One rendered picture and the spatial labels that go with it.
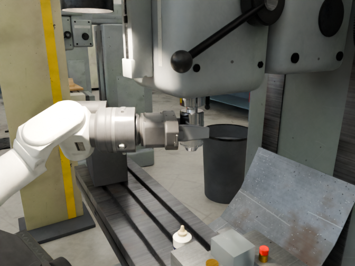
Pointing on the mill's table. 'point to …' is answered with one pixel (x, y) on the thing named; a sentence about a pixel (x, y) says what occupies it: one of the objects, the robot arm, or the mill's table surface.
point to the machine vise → (288, 258)
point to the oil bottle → (181, 238)
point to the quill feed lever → (251, 8)
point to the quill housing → (220, 18)
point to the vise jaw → (190, 255)
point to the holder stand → (107, 168)
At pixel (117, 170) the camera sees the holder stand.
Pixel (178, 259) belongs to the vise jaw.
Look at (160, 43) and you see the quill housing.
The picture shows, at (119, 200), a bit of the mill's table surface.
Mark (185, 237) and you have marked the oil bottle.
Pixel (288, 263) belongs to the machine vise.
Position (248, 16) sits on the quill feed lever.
